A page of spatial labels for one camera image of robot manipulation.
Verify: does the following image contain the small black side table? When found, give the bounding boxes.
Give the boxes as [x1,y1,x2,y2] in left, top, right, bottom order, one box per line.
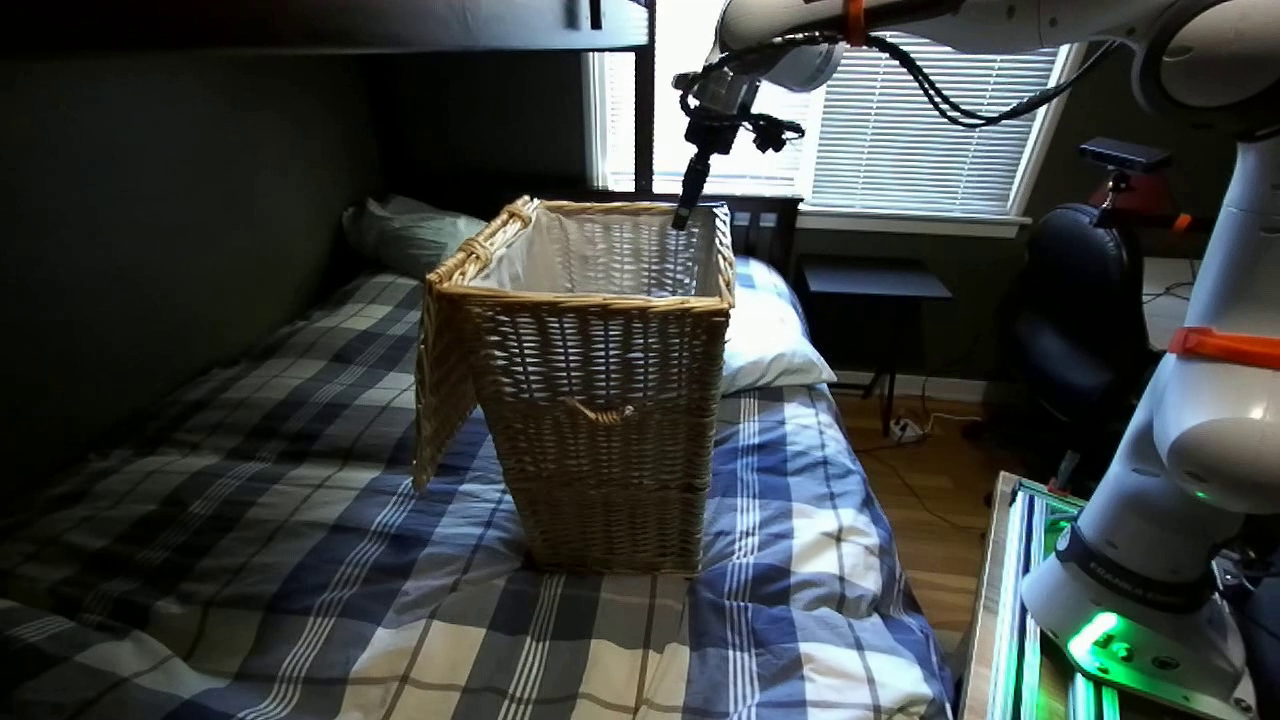
[797,256,958,405]

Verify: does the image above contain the wicker laundry basket with lid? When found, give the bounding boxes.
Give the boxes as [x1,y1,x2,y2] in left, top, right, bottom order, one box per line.
[407,194,741,581]

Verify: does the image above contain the dark bunk bed frame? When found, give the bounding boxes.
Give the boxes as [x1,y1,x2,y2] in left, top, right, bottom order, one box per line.
[0,0,658,206]

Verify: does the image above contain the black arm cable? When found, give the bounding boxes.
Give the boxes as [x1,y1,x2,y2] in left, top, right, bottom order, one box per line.
[745,33,1126,134]

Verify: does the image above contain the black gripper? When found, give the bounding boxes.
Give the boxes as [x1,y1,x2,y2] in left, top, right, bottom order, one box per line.
[673,56,807,234]

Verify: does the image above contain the white pillow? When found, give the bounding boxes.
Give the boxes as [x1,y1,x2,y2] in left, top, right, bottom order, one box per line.
[715,256,839,399]

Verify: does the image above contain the robot mounting cart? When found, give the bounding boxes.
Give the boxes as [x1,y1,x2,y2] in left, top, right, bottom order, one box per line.
[958,467,1258,720]

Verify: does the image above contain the white window blinds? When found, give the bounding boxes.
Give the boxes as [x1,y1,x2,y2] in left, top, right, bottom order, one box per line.
[802,38,1088,223]

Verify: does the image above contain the black office chair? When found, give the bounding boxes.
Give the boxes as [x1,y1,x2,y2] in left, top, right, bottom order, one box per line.
[998,134,1180,454]

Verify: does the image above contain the blue plaid bed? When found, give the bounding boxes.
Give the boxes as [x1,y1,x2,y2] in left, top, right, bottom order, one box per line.
[0,256,958,720]

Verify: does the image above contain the dark green pillow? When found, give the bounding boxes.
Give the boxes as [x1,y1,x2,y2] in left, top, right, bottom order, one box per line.
[334,194,492,282]

